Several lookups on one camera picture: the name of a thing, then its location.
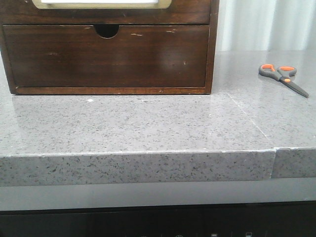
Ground wooden drawer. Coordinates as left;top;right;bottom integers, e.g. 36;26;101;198
0;0;219;25
3;25;208;87

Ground white drawer handle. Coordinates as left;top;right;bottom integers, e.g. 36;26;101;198
41;0;158;4

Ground grey orange scissors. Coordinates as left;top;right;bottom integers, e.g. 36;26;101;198
258;64;309;98

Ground dark wooden drawer cabinet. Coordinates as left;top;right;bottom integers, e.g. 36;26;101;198
0;0;219;95

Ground black appliance under counter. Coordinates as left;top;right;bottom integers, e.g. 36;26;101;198
0;201;316;237

